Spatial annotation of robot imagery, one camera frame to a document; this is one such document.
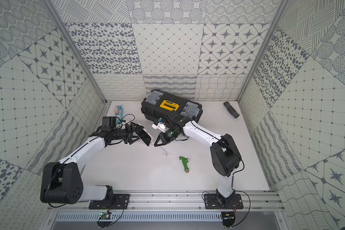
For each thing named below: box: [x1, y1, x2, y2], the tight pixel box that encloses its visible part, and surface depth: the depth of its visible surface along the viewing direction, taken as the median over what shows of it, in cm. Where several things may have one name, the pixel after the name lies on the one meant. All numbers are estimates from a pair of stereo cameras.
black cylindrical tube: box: [223, 101, 240, 119], surface depth 113 cm
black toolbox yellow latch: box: [140, 89, 204, 123], surface depth 98 cm
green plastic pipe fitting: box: [179, 156, 190, 173], surface depth 88 cm
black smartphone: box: [135, 128, 154, 147], surface depth 81 cm
